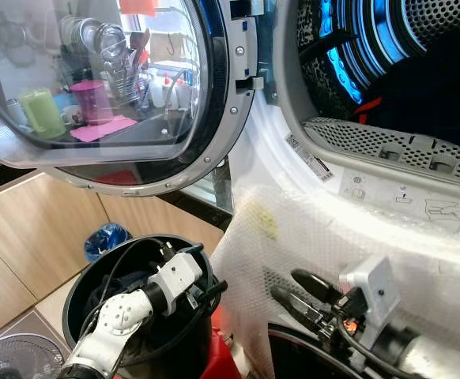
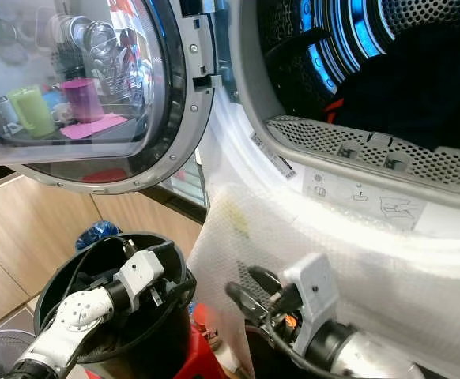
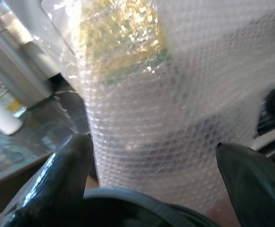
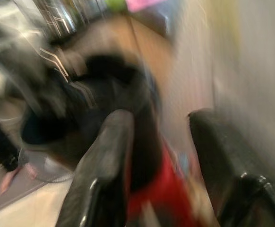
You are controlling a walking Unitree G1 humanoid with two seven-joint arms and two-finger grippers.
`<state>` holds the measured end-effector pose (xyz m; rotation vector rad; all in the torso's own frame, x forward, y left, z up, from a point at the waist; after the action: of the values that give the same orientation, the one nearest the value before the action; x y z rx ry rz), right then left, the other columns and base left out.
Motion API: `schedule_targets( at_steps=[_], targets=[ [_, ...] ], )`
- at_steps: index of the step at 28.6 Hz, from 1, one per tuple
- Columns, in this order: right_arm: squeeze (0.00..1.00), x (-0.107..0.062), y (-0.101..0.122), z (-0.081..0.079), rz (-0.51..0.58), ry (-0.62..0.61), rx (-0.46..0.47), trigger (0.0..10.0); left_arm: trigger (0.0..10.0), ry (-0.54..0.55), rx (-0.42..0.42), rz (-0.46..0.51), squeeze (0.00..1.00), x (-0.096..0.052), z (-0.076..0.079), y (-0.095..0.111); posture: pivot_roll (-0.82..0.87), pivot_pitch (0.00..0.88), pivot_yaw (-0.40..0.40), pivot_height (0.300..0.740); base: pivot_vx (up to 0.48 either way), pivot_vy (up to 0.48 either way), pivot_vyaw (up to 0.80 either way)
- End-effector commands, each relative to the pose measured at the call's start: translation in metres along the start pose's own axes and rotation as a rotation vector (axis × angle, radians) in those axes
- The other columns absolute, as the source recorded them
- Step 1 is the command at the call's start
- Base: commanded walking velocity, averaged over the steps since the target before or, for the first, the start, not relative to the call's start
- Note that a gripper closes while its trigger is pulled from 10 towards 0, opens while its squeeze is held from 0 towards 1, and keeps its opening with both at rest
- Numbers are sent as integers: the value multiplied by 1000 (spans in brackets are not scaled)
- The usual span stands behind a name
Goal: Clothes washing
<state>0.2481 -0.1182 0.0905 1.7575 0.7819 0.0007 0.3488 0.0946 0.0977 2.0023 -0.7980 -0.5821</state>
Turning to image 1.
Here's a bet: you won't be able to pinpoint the round glass washer door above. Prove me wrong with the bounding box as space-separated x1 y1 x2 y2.
0 0 256 198

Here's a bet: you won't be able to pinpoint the wooden cabinet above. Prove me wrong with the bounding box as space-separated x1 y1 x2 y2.
0 170 227 344

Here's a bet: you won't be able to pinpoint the grey floor fan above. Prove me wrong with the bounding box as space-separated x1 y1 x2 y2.
0 332 66 379

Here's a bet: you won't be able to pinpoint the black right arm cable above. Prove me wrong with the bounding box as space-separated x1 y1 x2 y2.
329 304 409 379

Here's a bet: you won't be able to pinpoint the blue plastic bag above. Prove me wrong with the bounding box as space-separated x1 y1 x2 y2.
84 222 134 264

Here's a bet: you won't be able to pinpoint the black round laundry bucket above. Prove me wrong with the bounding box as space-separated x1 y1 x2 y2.
62 234 217 379

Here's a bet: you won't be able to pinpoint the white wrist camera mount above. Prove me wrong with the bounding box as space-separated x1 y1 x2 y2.
147 251 205 310
338 253 402 329

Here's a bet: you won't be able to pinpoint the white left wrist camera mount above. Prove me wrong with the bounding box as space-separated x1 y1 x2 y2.
147 251 205 310

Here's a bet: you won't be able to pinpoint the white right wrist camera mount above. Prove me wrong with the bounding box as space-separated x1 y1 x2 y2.
338 253 402 329

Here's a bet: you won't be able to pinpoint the white label sticker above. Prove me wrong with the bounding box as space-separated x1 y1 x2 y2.
285 134 334 183

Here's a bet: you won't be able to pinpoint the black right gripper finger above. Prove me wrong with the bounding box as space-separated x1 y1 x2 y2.
270 285 326 328
291 268 343 305

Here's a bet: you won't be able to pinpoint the dark clothes in drum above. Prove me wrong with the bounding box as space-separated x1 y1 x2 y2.
355 24 460 155

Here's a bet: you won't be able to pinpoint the green plastic jug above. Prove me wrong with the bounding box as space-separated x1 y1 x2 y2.
18 87 69 141

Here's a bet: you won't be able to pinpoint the pink plastic jug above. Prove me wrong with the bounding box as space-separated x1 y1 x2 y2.
70 79 115 126

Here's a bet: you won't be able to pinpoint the red plastic stool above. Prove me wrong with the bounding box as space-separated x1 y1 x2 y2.
201 306 244 379

